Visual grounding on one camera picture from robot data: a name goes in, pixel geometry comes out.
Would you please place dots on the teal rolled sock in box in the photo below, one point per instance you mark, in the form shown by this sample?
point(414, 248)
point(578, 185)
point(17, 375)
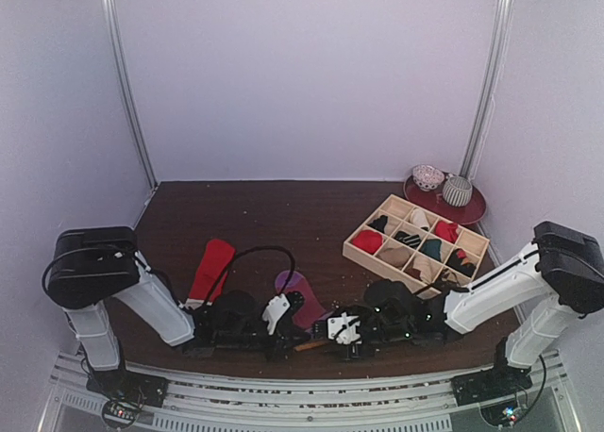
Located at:
point(432, 248)

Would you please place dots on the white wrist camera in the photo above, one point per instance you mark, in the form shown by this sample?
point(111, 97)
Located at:
point(274, 311)
point(343, 329)

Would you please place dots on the black red sock in box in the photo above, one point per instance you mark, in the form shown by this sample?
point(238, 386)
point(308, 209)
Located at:
point(462, 263)

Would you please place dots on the right circuit board with leds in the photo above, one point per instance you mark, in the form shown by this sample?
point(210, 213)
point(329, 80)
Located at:
point(503, 415)

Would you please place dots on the black striped sock in box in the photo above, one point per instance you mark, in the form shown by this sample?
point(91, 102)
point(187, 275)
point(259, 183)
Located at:
point(411, 240)

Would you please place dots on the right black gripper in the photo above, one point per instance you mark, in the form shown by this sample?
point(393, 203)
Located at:
point(357, 343)

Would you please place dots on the beige rolled sock in box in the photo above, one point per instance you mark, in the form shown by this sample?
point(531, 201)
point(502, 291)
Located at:
point(395, 256)

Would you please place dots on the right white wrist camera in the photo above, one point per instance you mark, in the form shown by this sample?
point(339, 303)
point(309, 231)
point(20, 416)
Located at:
point(343, 329)

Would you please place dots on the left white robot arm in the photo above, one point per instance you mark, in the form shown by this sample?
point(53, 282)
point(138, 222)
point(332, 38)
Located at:
point(92, 265)

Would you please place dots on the circuit board with leds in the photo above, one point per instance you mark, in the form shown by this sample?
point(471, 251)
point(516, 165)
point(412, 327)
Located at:
point(117, 414)
point(503, 415)

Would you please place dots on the cream rolled sock in box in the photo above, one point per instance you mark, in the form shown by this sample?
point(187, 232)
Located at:
point(421, 219)

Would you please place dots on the red patterned sock in box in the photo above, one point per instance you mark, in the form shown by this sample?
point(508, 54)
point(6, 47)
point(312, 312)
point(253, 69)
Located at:
point(447, 231)

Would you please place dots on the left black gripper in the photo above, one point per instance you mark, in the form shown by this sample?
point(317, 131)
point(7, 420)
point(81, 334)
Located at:
point(282, 344)

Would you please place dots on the black rolled sock in box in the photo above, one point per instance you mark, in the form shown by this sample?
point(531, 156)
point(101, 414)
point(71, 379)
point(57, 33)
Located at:
point(380, 224)

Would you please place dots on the left aluminium frame post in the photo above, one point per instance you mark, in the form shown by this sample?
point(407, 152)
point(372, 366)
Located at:
point(126, 92)

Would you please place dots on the left circuit board with leds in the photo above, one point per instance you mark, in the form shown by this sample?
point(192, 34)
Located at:
point(117, 414)

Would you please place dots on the red sock with striped cuff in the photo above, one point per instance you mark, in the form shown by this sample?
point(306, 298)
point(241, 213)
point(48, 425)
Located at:
point(207, 285)

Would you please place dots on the red rolled sock in box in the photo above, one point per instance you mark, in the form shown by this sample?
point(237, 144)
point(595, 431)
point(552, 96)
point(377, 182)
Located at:
point(368, 241)

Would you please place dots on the red round tray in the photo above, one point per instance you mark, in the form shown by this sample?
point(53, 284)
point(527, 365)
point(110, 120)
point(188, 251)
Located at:
point(433, 201)

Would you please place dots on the right aluminium frame post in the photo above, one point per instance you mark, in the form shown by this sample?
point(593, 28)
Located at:
point(486, 99)

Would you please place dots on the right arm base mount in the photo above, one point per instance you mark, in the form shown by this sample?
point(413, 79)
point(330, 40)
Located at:
point(489, 384)

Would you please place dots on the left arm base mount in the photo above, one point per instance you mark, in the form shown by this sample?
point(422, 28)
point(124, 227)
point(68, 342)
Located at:
point(127, 386)

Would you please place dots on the grey striped cup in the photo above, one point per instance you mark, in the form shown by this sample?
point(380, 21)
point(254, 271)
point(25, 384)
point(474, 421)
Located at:
point(457, 191)

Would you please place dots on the wooden compartment organizer box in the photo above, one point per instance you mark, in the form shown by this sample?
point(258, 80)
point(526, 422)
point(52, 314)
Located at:
point(399, 210)

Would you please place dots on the aluminium frame post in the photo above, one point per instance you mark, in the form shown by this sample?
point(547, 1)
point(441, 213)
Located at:
point(126, 92)
point(486, 99)

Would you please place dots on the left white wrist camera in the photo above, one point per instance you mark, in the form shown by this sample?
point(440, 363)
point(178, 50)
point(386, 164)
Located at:
point(274, 311)

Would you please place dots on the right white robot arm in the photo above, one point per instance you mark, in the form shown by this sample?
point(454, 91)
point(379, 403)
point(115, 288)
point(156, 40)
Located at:
point(561, 266)

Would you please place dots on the white patterned bowl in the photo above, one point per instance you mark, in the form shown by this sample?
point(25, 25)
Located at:
point(427, 177)

